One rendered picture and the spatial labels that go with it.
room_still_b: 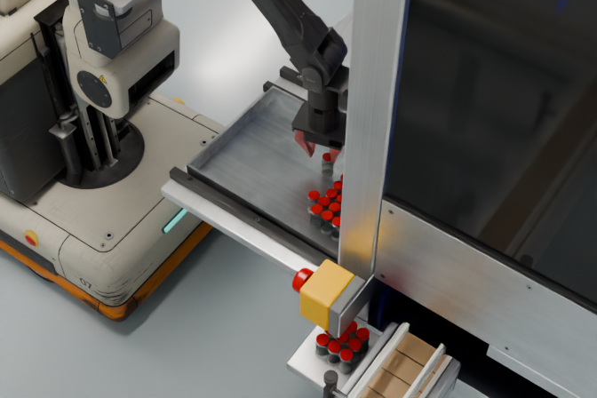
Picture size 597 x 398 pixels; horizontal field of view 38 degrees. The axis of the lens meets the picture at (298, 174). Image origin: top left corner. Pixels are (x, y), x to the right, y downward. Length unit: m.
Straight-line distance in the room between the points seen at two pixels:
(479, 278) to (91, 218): 1.40
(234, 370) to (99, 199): 0.59
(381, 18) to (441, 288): 0.44
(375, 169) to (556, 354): 0.35
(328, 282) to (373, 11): 0.48
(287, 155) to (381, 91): 0.64
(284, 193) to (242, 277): 0.98
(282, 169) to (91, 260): 0.82
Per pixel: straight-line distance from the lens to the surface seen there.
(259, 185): 1.60
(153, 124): 2.56
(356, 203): 1.21
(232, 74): 3.10
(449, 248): 1.16
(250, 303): 2.49
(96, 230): 2.34
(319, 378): 1.38
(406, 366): 1.34
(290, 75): 1.77
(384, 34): 0.98
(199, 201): 1.58
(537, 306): 1.16
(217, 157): 1.65
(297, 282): 1.32
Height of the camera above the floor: 2.11
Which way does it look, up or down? 50 degrees down
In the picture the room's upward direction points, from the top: straight up
